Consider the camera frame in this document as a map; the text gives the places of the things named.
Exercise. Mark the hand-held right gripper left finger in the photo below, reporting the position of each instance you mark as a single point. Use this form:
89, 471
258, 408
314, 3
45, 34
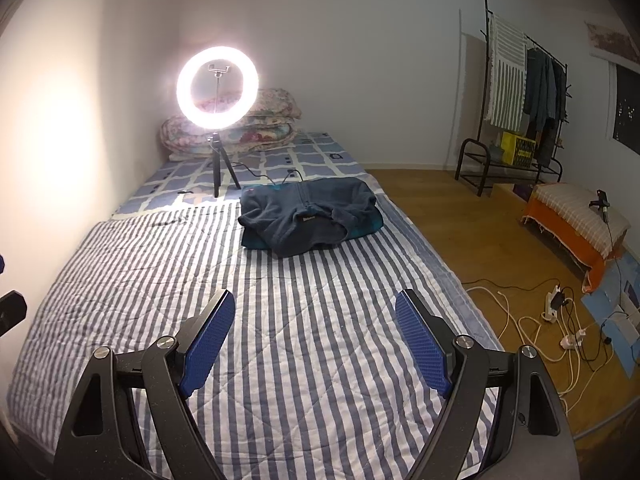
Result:
207, 345

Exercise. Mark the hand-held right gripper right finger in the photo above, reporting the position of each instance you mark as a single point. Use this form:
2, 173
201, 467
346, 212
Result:
422, 345

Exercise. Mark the teal plaid fleece jacket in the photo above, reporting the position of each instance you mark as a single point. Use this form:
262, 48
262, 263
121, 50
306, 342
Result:
300, 220

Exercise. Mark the dark hanging clothes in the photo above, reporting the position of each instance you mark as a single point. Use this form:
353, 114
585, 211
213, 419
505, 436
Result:
542, 90

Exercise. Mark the black clothes rack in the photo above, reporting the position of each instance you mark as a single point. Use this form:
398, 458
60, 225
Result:
485, 10

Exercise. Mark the white power strip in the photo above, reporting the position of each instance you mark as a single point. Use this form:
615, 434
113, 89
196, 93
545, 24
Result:
550, 305

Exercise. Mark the white plug adapter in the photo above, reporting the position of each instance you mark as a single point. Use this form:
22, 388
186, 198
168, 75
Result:
570, 342

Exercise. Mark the light blue floor mat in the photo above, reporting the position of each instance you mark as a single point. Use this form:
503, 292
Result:
600, 305

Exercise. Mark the orange covered bench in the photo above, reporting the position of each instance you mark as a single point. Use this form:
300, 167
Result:
565, 210

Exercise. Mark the white flat box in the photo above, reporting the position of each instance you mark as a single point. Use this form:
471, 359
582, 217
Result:
622, 327

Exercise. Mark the blue checked bedsheet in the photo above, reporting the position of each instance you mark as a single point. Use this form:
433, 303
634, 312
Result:
310, 160

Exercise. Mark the yellow crate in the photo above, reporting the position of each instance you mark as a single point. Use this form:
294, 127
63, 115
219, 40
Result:
520, 149

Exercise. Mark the folded floral quilt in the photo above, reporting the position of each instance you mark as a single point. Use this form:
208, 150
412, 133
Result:
272, 115

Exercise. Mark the white striped hanging towel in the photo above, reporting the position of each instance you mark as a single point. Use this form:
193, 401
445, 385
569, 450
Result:
507, 75

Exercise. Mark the dark window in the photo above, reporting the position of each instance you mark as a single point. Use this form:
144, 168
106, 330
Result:
627, 110

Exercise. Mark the small black camera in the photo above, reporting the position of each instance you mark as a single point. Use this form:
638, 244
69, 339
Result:
601, 205

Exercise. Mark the white wall pipe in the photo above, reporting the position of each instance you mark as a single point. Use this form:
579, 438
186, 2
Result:
457, 110

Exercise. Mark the wall poster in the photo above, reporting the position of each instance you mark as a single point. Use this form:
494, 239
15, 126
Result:
615, 40

